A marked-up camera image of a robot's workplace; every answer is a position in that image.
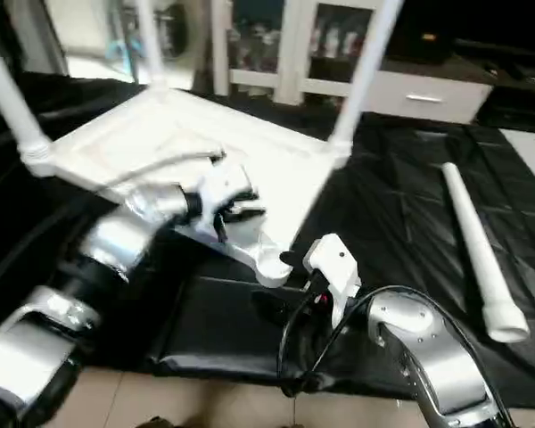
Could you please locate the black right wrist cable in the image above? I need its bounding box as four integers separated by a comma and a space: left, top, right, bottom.
276, 284, 469, 398

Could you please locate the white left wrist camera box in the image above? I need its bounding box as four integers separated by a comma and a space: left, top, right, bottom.
196, 160, 255, 219

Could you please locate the white plastic table leg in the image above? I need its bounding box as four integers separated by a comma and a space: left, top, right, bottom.
136, 0, 169, 92
440, 163, 530, 343
0, 27, 54, 175
328, 0, 404, 152

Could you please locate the white plastic table top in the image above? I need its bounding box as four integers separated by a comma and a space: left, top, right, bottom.
22, 87, 353, 288

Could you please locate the black work mat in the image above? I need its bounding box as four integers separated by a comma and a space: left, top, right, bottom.
0, 71, 535, 402

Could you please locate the white drawer unit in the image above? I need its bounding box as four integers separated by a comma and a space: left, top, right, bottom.
366, 70, 493, 124

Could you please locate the storage rack with items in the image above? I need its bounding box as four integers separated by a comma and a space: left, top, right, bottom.
107, 0, 193, 63

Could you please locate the white glass door cabinet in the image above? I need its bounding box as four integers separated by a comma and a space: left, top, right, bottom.
210, 0, 384, 106

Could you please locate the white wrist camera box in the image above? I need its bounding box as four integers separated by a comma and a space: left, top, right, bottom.
303, 234, 362, 326
196, 160, 255, 219

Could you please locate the white flat panel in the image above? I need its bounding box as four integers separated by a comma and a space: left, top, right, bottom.
499, 129, 535, 193

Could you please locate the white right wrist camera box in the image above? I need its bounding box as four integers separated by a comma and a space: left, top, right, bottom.
303, 234, 362, 326

